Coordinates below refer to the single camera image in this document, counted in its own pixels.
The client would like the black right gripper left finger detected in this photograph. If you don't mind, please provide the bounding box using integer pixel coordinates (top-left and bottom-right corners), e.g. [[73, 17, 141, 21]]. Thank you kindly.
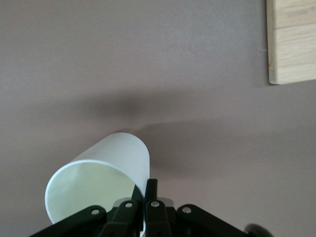
[[29, 185, 145, 237]]

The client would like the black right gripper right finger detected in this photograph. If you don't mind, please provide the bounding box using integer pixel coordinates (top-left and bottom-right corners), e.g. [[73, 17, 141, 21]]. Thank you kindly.
[[145, 178, 272, 237]]

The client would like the white plastic cup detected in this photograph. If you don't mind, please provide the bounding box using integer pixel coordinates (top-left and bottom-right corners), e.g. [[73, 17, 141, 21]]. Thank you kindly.
[[44, 132, 151, 234]]

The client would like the wooden cutting board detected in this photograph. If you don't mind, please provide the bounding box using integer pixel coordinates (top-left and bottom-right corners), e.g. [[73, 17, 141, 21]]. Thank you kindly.
[[266, 0, 316, 85]]

